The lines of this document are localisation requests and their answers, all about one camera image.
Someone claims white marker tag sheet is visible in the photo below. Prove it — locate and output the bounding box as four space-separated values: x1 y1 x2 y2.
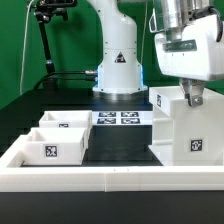
92 111 152 126

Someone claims white front drawer box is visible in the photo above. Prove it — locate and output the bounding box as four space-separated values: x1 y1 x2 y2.
23 128 88 166

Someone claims white drawer box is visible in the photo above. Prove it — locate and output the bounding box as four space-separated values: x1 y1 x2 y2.
39 110 92 137
23 128 88 166

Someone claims black cable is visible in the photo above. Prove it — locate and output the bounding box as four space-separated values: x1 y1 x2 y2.
33 69 100 90

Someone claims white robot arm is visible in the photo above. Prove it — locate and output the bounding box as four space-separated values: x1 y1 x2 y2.
88 0 224 107

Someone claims white rear drawer box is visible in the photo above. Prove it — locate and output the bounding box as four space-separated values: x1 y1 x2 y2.
39 110 92 137

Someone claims white cable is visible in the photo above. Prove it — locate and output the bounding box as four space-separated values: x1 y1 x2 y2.
19 0 36 96

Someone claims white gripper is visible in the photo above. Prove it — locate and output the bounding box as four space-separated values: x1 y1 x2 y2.
154 15 224 107

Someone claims white drawer cabinet frame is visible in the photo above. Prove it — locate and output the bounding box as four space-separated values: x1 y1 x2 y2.
149 86 224 166

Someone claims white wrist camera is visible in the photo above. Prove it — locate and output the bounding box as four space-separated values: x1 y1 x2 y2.
149 10 163 33

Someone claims black camera stand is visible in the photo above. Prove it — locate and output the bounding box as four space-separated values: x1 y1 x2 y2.
29 0 78 90

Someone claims white U-shaped boundary fence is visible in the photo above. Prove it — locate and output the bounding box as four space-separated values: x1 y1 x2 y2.
0 136 224 192

